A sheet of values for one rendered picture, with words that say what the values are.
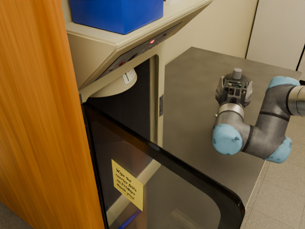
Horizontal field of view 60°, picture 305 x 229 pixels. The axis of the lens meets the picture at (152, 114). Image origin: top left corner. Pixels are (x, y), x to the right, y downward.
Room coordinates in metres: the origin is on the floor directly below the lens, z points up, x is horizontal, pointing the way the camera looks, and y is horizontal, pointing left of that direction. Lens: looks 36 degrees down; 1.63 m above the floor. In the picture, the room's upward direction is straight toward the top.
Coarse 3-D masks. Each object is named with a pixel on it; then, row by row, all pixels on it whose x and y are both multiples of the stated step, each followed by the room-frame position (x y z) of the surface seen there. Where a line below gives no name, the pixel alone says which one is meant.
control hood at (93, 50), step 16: (192, 0) 0.54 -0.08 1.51; (208, 0) 0.55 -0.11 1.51; (176, 16) 0.45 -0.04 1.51; (192, 16) 0.56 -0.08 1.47; (80, 32) 0.36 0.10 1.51; (96, 32) 0.36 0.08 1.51; (112, 32) 0.36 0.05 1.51; (144, 32) 0.37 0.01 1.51; (160, 32) 0.44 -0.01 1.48; (176, 32) 0.61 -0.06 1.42; (80, 48) 0.35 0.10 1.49; (96, 48) 0.33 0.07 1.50; (112, 48) 0.32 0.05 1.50; (128, 48) 0.36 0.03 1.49; (80, 64) 0.35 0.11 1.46; (96, 64) 0.34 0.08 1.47; (80, 80) 0.36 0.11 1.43
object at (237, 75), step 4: (236, 68) 0.84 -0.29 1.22; (236, 72) 0.82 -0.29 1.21; (240, 72) 0.82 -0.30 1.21; (224, 76) 0.85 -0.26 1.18; (228, 76) 0.84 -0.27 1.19; (232, 76) 0.83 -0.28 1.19; (236, 76) 0.82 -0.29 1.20; (240, 76) 0.82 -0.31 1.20; (244, 76) 0.84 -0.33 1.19; (224, 80) 0.82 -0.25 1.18; (236, 80) 0.81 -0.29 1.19; (240, 80) 0.81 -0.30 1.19; (244, 80) 0.81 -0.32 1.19; (248, 80) 0.83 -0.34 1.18; (244, 84) 0.79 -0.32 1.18
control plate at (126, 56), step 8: (168, 32) 0.50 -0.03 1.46; (160, 40) 0.53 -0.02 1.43; (136, 48) 0.40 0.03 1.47; (144, 48) 0.46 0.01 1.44; (120, 56) 0.36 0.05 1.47; (128, 56) 0.41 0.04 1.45; (136, 56) 0.48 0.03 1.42; (112, 64) 0.37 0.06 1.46; (104, 72) 0.38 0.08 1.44; (96, 80) 0.39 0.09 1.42
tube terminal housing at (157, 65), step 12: (156, 48) 0.61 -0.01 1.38; (132, 60) 0.53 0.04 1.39; (144, 60) 0.57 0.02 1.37; (156, 60) 0.66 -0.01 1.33; (120, 72) 0.49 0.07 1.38; (156, 72) 0.66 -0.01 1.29; (96, 84) 0.43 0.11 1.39; (156, 84) 0.66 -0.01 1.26; (84, 96) 0.41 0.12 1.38; (156, 96) 0.66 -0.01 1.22; (156, 108) 0.66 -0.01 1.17; (156, 120) 0.66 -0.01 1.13; (156, 132) 0.66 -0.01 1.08
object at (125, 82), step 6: (132, 72) 0.57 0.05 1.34; (120, 78) 0.53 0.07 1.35; (126, 78) 0.54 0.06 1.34; (132, 78) 0.56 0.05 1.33; (108, 84) 0.51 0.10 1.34; (114, 84) 0.52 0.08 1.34; (120, 84) 0.52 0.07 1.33; (126, 84) 0.53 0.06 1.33; (132, 84) 0.55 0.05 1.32; (102, 90) 0.50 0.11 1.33; (108, 90) 0.51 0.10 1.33; (114, 90) 0.51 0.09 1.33; (120, 90) 0.52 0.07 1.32; (90, 96) 0.50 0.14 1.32; (96, 96) 0.50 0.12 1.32; (102, 96) 0.50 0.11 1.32
